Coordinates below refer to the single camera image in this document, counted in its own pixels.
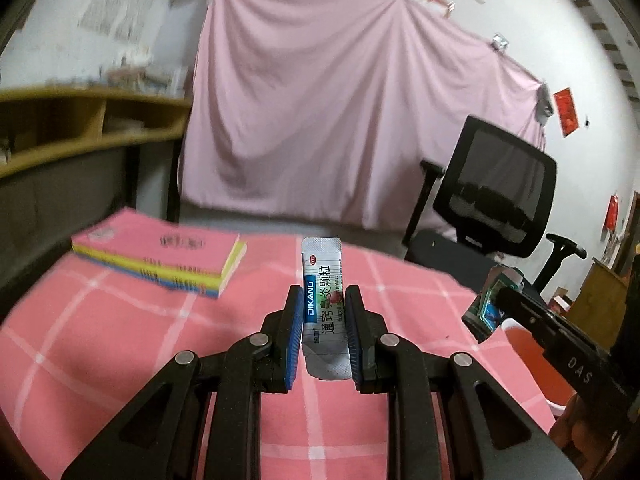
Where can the person's right hand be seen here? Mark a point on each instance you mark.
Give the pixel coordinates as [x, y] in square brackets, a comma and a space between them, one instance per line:
[577, 430]

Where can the teal and white packet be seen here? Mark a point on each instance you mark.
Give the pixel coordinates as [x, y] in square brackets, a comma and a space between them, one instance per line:
[482, 312]

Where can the white medicine sachet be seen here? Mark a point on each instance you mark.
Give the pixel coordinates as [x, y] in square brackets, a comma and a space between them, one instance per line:
[322, 285]

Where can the small wall photo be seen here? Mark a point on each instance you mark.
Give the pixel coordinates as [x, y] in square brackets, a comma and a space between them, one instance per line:
[499, 42]

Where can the red bucket with white rim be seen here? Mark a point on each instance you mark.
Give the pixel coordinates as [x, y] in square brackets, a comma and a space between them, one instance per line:
[542, 380]

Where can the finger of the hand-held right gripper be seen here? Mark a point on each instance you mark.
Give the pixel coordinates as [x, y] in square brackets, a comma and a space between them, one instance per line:
[525, 305]
[545, 341]

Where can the pile of loose papers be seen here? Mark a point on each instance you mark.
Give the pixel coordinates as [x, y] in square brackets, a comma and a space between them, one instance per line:
[140, 77]

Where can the red hanging ornament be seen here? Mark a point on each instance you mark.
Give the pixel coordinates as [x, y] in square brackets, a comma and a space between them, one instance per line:
[611, 212]

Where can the paper wall poster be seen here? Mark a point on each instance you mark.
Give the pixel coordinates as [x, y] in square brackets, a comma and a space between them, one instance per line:
[132, 10]
[97, 10]

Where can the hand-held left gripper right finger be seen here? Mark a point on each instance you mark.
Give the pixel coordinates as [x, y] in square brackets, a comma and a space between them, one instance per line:
[354, 340]

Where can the small red and white box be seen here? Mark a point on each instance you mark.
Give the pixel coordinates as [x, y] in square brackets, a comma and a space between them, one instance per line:
[559, 303]

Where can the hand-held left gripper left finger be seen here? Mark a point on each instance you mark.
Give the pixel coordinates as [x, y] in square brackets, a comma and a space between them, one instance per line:
[295, 340]

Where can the pink checked blanket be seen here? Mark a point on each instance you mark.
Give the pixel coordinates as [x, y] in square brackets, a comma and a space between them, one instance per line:
[100, 335]

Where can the red paper wall decoration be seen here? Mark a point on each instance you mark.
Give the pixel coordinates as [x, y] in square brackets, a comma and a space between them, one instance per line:
[565, 112]

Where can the wooden cabinet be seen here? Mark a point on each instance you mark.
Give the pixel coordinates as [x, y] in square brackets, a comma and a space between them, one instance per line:
[605, 290]

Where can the black mesh office chair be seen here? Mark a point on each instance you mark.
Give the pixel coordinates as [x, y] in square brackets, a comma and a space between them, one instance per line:
[500, 185]

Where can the pink hanging sheet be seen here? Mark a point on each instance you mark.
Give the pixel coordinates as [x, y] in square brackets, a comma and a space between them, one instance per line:
[325, 110]

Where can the wooden shelf desk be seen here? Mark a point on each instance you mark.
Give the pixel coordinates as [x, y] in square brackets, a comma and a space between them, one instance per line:
[75, 94]

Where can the pink book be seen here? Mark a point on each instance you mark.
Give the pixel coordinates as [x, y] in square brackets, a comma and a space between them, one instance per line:
[150, 240]

